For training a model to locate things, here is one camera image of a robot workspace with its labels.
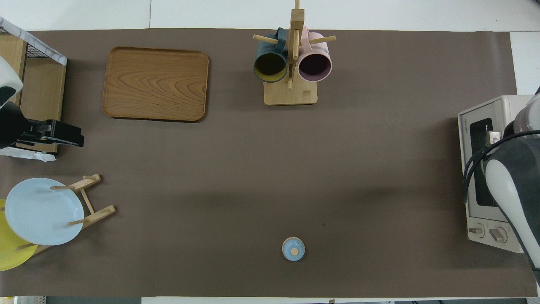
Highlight black cable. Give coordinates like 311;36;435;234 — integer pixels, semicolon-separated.
462;130;540;204

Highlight wooden mug tree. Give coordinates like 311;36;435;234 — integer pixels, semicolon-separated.
253;0;337;106

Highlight white toaster oven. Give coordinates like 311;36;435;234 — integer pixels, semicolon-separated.
458;95;533;254

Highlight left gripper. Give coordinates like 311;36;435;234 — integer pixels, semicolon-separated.
0;100;45;149

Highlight dark blue mug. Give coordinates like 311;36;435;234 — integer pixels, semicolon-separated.
253;27;290;84

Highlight small blue lidded jar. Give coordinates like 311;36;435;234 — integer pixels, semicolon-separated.
281;236;306;262

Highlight wooden tray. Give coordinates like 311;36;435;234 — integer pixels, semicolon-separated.
102;46;210;123

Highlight wooden shelf with wire mesh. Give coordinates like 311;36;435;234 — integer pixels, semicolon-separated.
0;17;68;163

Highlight light blue plate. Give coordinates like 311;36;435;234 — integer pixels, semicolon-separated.
4;177;85;247

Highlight yellow plate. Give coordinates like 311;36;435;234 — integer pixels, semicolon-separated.
0;198;39;272

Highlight wooden plate rack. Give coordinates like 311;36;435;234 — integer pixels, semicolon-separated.
16;173;117;256

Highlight pink mug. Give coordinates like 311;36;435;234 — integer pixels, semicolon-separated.
297;26;333;83

